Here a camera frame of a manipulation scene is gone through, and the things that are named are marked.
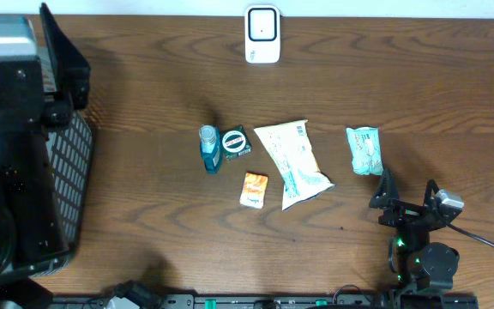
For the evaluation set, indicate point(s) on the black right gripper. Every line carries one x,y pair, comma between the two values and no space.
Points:
404,211

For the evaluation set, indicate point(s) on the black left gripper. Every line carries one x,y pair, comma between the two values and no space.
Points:
21,112

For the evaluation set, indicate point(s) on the light green snack packet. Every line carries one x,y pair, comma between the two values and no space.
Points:
366,151

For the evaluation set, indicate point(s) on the white and yellow snack bag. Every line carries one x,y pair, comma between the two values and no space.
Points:
289,147

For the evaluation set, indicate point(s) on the teal bottle with clear cap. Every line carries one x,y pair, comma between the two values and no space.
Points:
210,148

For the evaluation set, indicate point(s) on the small orange white box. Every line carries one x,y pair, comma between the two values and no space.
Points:
253,191

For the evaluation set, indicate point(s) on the green box with round label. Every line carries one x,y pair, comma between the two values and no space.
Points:
235,143

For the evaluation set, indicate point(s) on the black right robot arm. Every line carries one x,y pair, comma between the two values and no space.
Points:
424,268

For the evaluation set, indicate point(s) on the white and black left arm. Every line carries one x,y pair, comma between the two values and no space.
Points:
46,150

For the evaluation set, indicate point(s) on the white barcode scanner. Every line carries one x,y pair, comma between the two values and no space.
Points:
262,34

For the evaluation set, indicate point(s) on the dark grey plastic basket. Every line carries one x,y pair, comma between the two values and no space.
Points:
70,154

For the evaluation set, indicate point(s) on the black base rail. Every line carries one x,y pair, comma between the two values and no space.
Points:
188,301

